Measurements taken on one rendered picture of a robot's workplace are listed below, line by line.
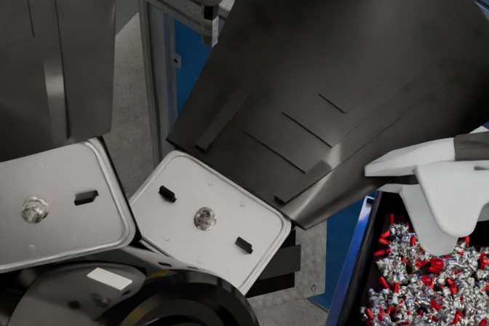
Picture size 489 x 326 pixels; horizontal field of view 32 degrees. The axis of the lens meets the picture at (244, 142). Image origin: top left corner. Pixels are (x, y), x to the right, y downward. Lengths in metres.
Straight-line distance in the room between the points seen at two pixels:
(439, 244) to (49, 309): 0.25
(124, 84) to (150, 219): 1.46
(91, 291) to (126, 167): 1.44
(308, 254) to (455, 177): 0.21
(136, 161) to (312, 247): 1.18
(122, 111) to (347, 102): 1.40
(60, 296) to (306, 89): 0.21
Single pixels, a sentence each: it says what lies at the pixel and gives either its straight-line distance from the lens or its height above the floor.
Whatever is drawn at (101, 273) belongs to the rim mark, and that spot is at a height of 1.25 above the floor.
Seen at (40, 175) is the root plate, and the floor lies 1.27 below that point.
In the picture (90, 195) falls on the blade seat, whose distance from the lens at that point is 0.43.
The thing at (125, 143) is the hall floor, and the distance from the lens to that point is 1.88.
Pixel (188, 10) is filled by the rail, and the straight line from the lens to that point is 1.05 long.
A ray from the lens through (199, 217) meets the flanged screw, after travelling 0.50.
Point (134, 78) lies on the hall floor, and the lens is 1.97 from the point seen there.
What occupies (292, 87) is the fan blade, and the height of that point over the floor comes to 1.19.
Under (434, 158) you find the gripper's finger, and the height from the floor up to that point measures 1.21.
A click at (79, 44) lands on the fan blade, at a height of 1.32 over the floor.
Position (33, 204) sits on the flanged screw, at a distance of 0.44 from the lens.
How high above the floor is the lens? 1.65
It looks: 62 degrees down
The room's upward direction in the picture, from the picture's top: 6 degrees clockwise
